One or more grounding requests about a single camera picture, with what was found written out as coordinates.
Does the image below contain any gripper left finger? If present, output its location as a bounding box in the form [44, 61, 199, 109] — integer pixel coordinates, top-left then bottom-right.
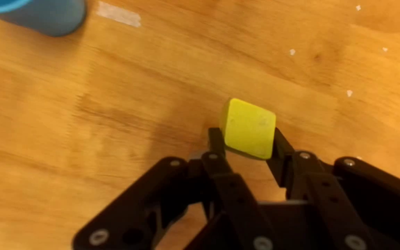
[72, 127, 273, 250]

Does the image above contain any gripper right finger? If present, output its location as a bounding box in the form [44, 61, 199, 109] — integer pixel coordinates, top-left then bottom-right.
[265, 128, 400, 250]

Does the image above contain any strip of white tape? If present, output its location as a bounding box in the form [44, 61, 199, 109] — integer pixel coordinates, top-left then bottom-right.
[96, 1, 142, 28]

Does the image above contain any blue cup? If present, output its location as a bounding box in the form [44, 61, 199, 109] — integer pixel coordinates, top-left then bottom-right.
[0, 0, 87, 37]

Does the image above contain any yellow cube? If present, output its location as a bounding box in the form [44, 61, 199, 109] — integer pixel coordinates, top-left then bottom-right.
[220, 98, 277, 160]

